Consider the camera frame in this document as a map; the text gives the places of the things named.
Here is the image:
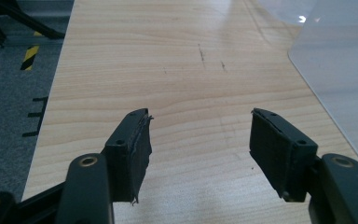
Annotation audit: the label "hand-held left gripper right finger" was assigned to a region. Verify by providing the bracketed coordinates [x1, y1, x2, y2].
[249, 107, 319, 203]

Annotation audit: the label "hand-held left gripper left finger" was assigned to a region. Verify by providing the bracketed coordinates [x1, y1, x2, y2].
[101, 107, 154, 206]

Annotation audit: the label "black floor tape marks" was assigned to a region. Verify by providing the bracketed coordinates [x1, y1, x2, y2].
[21, 96, 49, 138]

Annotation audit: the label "yellow black striped floor tape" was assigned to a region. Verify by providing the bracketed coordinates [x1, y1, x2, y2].
[20, 30, 45, 72]

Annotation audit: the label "black metal stand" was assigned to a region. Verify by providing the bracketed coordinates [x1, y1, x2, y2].
[0, 0, 66, 48]

